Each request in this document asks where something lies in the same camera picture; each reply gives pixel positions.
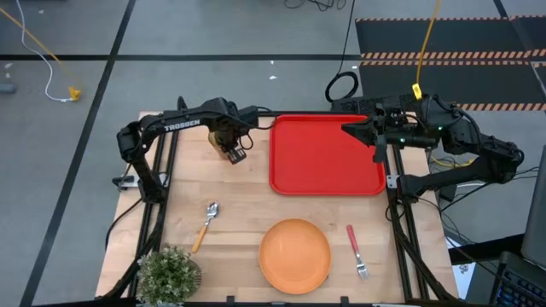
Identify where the black cable tangle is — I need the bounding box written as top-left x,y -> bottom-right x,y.
283,0 -> 347,12

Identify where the black perforated box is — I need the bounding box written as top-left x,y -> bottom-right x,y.
330,93 -> 427,114

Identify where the orange floor cable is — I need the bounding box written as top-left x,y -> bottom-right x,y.
0,6 -> 83,102

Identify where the black base cable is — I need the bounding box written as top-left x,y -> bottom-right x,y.
105,198 -> 144,252

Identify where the black keyboard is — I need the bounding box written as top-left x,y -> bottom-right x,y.
490,251 -> 546,307

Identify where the grey monitor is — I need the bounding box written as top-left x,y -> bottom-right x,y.
520,144 -> 546,269

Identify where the fork with red handle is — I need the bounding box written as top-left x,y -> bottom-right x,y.
346,224 -> 369,281

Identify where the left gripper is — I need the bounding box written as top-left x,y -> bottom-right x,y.
212,118 -> 253,166

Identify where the spoon with orange handle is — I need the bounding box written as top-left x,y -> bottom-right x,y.
190,201 -> 220,254

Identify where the red plastic tray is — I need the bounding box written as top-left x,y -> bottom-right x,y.
268,113 -> 387,197

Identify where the black coiled cable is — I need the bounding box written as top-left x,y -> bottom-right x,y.
324,0 -> 360,103

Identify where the black metal table frame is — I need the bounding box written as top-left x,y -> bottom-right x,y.
102,96 -> 460,307

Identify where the black hazard-striped floor mat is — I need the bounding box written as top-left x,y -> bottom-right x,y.
359,61 -> 546,113
355,15 -> 546,61

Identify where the white floor cable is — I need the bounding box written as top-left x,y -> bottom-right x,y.
15,0 -> 73,103

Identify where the orange plate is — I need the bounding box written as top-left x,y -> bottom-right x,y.
258,218 -> 333,296

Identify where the small potted plant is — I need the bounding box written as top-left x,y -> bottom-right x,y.
135,243 -> 203,307

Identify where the black cable bundle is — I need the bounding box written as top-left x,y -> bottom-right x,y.
426,165 -> 541,257

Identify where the black power adapter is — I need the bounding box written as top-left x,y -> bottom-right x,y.
438,183 -> 458,204

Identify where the yellow floor cable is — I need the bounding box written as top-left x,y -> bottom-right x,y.
429,155 -> 475,169

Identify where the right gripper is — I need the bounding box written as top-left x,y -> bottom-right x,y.
340,102 -> 440,165

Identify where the yellow hanging cable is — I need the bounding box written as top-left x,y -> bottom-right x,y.
415,0 -> 443,86

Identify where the white paper sheet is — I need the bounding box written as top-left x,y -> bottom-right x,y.
444,236 -> 475,300

